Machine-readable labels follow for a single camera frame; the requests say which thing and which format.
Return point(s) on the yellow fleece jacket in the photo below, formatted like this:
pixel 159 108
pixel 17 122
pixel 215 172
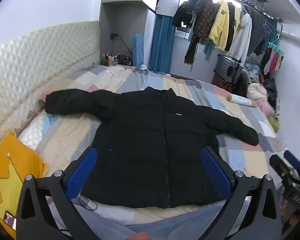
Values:
pixel 218 30

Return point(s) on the grey suitcase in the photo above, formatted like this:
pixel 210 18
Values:
pixel 226 67

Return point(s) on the black puffer jacket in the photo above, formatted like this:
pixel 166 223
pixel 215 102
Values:
pixel 140 142

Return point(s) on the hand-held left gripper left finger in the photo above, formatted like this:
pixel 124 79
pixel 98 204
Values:
pixel 81 172

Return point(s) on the dark red suitcase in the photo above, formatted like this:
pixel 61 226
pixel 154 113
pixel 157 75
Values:
pixel 221 82

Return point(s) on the white air conditioner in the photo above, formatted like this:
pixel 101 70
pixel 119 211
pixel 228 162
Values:
pixel 293 38

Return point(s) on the pastel patchwork quilt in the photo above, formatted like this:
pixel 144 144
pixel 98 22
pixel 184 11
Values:
pixel 72 130

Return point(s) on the black wall plug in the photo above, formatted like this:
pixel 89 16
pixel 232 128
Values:
pixel 114 36

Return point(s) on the black smartphone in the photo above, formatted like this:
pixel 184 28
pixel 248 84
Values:
pixel 10 220

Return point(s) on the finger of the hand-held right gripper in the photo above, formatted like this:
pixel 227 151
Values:
pixel 293 160
pixel 280 166

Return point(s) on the white cardboard tube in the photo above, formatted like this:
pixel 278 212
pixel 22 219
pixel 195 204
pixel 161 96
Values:
pixel 241 100

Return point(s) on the black metal clothes rack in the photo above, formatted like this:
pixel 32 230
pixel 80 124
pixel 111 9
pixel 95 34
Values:
pixel 255 1

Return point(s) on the green clip hanger with socks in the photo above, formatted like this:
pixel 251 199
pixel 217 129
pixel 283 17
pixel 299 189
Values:
pixel 273 60

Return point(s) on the yellow crown pillow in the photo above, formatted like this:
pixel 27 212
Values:
pixel 12 180

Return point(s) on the white quilted mattress pad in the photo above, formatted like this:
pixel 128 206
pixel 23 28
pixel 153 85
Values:
pixel 32 132

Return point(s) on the pile of clothes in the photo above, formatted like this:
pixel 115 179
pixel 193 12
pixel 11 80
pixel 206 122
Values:
pixel 257 91

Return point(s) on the cream padded headboard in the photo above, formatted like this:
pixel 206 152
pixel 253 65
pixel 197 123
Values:
pixel 27 62

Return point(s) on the white hoodie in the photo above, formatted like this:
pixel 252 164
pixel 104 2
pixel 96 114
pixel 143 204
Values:
pixel 242 40

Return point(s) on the blue curtain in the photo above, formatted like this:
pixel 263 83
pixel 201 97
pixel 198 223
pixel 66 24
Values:
pixel 162 45

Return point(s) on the black hanging jacket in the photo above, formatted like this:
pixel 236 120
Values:
pixel 183 13

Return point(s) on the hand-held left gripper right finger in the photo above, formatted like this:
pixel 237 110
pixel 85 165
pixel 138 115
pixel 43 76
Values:
pixel 216 172

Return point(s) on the dark grey hanging pants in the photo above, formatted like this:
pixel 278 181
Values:
pixel 261 30

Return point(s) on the bedside clutter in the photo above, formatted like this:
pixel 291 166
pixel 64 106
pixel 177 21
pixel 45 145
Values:
pixel 115 60

